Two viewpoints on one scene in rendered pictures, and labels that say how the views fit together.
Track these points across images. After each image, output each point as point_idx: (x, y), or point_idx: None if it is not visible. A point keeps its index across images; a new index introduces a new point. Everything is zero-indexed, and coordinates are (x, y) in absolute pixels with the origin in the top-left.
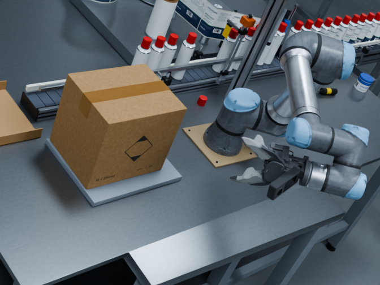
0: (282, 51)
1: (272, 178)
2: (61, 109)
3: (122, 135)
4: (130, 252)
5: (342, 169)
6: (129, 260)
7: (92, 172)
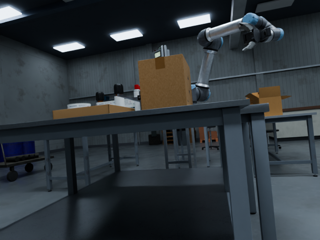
0: (204, 32)
1: (257, 39)
2: (143, 83)
3: (185, 68)
4: None
5: (271, 26)
6: (243, 109)
7: (185, 92)
